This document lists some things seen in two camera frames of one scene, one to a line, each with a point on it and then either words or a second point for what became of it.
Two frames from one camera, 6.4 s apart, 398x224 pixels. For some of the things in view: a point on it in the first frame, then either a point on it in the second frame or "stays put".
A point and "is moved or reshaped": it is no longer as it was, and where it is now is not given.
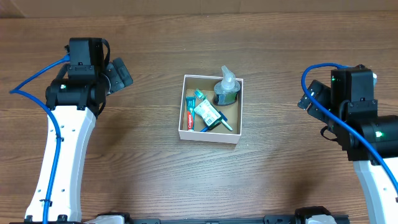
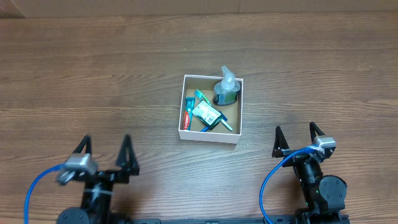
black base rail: x=301 y=214 stays put
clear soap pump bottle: x=226 y=90 stays put
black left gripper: x=121 y=73 → x=106 y=177
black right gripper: x=314 y=99 → x=300 y=157
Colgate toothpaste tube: x=190 y=104 is moved or reshaped
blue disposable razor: x=222 y=115 stays put
